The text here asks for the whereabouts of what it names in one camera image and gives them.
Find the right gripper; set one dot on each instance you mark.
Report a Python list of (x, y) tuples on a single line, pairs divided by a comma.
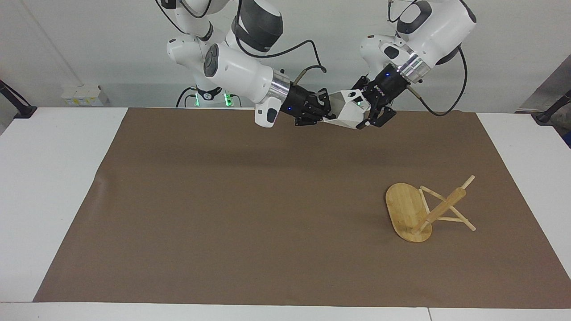
[(299, 101)]

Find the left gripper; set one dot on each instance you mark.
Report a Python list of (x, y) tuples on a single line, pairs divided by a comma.
[(386, 88)]

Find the black stand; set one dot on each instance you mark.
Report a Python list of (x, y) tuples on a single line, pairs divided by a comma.
[(15, 104), (553, 109)]

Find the white box with yellow labels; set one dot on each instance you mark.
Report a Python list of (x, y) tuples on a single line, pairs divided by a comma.
[(82, 96)]

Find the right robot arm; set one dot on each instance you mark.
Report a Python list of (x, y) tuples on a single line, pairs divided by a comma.
[(241, 71)]

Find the white faceted cup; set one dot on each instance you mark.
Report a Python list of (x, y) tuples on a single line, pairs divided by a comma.
[(348, 109)]

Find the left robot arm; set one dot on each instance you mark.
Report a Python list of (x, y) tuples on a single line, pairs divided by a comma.
[(435, 31)]

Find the wooden cup rack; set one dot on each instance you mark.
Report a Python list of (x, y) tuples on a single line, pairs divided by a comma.
[(408, 214)]

